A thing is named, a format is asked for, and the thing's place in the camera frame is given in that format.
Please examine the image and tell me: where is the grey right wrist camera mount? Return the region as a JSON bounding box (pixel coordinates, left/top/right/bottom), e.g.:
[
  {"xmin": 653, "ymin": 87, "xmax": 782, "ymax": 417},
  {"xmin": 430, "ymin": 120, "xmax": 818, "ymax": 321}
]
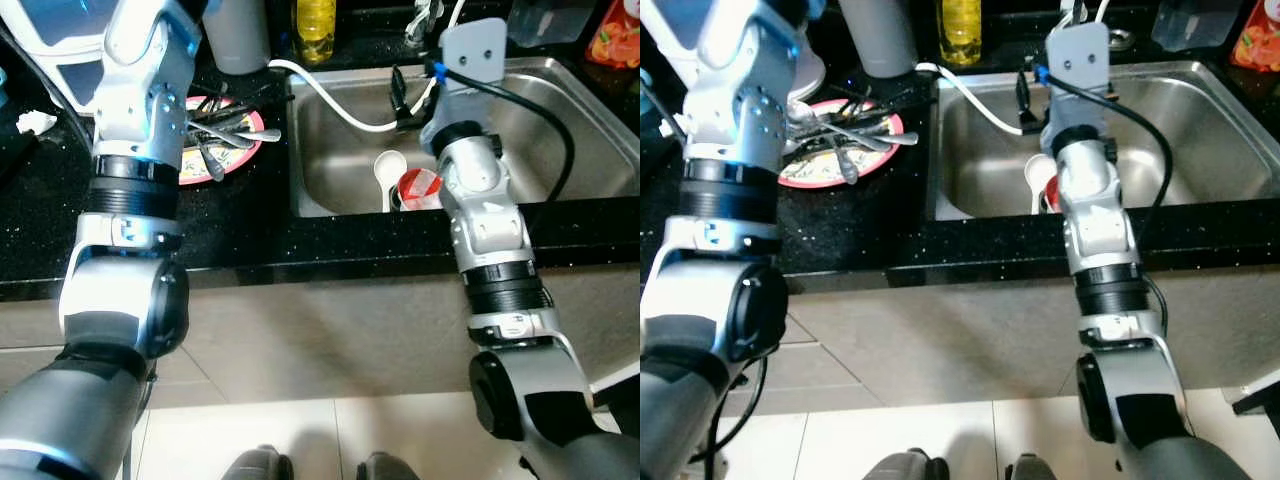
[
  {"xmin": 1040, "ymin": 22, "xmax": 1113, "ymax": 141},
  {"xmin": 428, "ymin": 18, "xmax": 509, "ymax": 151}
]

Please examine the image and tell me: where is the black appliance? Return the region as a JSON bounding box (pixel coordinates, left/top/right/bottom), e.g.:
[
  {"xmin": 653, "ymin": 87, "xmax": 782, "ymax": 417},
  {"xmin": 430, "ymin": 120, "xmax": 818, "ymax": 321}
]
[{"xmin": 1232, "ymin": 380, "xmax": 1280, "ymax": 416}]

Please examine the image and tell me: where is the white plastic spoon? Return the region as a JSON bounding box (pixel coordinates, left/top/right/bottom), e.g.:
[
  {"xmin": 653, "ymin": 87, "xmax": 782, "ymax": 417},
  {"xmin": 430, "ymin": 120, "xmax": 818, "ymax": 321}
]
[
  {"xmin": 1023, "ymin": 153, "xmax": 1059, "ymax": 214},
  {"xmin": 374, "ymin": 150, "xmax": 410, "ymax": 213}
]

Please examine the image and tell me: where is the white cable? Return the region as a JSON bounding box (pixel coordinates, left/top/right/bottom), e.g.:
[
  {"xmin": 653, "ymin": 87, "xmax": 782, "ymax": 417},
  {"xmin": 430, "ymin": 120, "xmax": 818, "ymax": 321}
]
[
  {"xmin": 915, "ymin": 0, "xmax": 1113, "ymax": 136},
  {"xmin": 268, "ymin": 0, "xmax": 469, "ymax": 134}
]

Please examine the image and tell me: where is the clear plastic container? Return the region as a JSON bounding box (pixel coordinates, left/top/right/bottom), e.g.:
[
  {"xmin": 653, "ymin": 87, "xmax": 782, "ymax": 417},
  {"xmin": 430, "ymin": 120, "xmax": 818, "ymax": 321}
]
[
  {"xmin": 1150, "ymin": 0, "xmax": 1246, "ymax": 53},
  {"xmin": 507, "ymin": 0, "xmax": 599, "ymax": 48}
]

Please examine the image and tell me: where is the grey robot leg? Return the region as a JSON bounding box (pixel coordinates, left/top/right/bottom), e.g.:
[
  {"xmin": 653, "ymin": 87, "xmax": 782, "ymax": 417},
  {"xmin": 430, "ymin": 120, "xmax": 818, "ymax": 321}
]
[
  {"xmin": 357, "ymin": 452, "xmax": 421, "ymax": 480},
  {"xmin": 1005, "ymin": 453, "xmax": 1061, "ymax": 480},
  {"xmin": 862, "ymin": 450, "xmax": 949, "ymax": 480},
  {"xmin": 222, "ymin": 446, "xmax": 294, "ymax": 480}
]

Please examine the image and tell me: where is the grey robot right leg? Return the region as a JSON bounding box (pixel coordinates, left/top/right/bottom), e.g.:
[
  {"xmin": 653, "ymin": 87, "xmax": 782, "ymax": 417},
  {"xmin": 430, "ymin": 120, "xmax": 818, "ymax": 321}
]
[
  {"xmin": 357, "ymin": 452, "xmax": 421, "ymax": 480},
  {"xmin": 1005, "ymin": 453, "xmax": 1061, "ymax": 480}
]

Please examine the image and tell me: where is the floral plate with pink rim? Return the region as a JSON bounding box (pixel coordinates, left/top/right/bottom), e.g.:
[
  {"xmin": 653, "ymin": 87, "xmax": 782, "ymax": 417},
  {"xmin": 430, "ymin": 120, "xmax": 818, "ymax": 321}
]
[
  {"xmin": 180, "ymin": 95, "xmax": 266, "ymax": 187},
  {"xmin": 778, "ymin": 98, "xmax": 904, "ymax": 190}
]

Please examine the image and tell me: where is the yellow liquid bottle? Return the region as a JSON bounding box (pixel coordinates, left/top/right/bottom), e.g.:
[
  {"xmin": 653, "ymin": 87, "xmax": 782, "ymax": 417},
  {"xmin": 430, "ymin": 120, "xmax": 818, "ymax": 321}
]
[
  {"xmin": 938, "ymin": 0, "xmax": 985, "ymax": 67},
  {"xmin": 293, "ymin": 0, "xmax": 338, "ymax": 64}
]

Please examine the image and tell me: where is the red printed package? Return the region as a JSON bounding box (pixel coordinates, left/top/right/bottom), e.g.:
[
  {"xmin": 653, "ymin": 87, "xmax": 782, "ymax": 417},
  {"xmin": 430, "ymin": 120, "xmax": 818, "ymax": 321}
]
[
  {"xmin": 1230, "ymin": 0, "xmax": 1280, "ymax": 73},
  {"xmin": 586, "ymin": 0, "xmax": 641, "ymax": 69}
]

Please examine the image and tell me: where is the grey cylindrical container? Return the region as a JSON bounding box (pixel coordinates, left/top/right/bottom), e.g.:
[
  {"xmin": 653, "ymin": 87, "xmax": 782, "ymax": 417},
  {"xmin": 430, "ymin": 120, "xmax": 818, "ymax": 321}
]
[
  {"xmin": 203, "ymin": 0, "xmax": 272, "ymax": 75},
  {"xmin": 838, "ymin": 0, "xmax": 919, "ymax": 79}
]

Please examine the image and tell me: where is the grey robot left leg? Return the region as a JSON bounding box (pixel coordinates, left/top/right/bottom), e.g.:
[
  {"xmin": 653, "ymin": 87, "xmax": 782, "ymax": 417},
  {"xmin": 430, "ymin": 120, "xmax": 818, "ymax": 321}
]
[
  {"xmin": 862, "ymin": 450, "xmax": 949, "ymax": 480},
  {"xmin": 222, "ymin": 446, "xmax": 294, "ymax": 480}
]

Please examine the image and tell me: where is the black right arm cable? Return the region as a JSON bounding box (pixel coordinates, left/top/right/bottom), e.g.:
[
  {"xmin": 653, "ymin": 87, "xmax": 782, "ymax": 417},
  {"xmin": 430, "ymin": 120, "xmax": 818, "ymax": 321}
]
[
  {"xmin": 432, "ymin": 62, "xmax": 578, "ymax": 204},
  {"xmin": 1038, "ymin": 66, "xmax": 1174, "ymax": 341}
]

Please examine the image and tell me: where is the stainless steel sink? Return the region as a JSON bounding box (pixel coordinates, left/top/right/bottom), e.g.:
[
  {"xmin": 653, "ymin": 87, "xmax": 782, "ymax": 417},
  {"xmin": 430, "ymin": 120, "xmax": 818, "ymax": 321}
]
[
  {"xmin": 925, "ymin": 60, "xmax": 1280, "ymax": 223},
  {"xmin": 288, "ymin": 55, "xmax": 641, "ymax": 219}
]

